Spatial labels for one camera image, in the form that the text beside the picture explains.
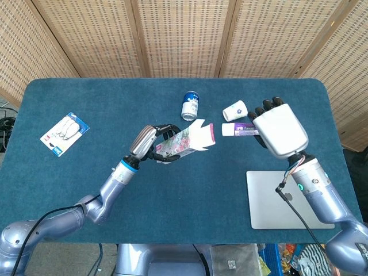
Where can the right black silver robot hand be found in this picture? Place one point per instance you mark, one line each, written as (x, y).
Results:
(280, 129)

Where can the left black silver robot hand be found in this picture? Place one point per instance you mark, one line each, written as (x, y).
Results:
(142, 141)

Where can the floral toothpaste carton box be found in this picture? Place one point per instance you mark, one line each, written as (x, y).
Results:
(184, 142)

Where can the white purple toothpaste tube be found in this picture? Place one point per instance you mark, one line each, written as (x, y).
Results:
(235, 129)

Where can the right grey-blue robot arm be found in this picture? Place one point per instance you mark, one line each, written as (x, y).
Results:
(322, 195)

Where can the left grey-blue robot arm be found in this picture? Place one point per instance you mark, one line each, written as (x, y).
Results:
(112, 189)

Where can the white paper cup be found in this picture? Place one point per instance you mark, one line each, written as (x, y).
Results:
(235, 111)

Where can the blue white drink can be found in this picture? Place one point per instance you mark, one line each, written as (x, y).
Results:
(190, 107)

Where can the teal table mat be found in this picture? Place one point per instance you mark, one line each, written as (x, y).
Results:
(187, 198)

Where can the silver laptop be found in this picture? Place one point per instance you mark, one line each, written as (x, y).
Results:
(264, 201)

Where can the blister pack of hooks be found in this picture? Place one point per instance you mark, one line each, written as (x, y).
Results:
(64, 133)

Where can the bamboo folding screen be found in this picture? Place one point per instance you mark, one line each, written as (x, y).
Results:
(184, 37)

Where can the grey robot torso base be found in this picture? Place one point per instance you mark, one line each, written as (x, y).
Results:
(161, 260)

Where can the colourful snack packages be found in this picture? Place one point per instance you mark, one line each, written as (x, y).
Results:
(289, 254)

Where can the black white striped bag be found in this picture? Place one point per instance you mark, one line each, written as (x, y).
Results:
(312, 256)

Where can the grey bag with QR label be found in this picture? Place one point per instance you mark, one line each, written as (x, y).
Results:
(233, 258)

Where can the blue metal frame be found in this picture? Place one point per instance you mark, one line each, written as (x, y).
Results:
(270, 258)

